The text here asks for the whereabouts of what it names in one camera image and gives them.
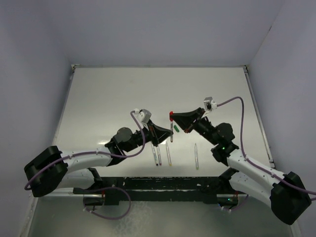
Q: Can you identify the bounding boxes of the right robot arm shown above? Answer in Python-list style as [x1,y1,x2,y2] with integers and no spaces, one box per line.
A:
[170,108,312,225]

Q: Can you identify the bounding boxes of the yellow marker pen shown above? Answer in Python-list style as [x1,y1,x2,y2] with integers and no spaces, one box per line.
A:
[165,142,172,166]

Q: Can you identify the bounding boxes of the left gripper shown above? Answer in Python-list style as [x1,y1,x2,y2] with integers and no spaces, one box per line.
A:
[124,118,172,152]

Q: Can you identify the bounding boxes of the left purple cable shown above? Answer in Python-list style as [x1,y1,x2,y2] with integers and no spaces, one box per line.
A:
[24,110,146,191]

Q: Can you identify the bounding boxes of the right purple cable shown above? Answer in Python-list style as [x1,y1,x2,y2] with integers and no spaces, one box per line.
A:
[216,96,316,201]

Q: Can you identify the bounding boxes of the green marker pen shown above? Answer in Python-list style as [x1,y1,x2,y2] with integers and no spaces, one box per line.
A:
[195,143,199,170]

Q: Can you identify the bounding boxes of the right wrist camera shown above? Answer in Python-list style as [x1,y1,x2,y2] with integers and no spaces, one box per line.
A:
[203,97,217,112]

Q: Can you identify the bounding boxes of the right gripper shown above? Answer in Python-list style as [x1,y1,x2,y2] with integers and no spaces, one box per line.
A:
[170,108,219,146]

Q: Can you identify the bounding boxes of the aluminium frame rail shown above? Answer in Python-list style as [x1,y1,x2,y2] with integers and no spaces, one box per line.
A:
[44,189,74,198]

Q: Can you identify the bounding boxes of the red pen cap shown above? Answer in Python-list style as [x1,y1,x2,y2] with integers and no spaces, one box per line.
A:
[169,111,173,122]

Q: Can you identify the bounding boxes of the red marker pen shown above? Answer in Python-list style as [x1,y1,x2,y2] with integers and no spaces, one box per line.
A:
[170,119,173,143]

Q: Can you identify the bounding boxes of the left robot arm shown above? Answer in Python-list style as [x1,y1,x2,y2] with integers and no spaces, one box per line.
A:
[24,120,173,198]

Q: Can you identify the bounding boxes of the purple marker pen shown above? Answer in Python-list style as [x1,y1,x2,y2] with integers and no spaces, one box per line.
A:
[157,146,162,166]

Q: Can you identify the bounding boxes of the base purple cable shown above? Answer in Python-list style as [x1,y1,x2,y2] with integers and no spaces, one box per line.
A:
[82,186,132,219]

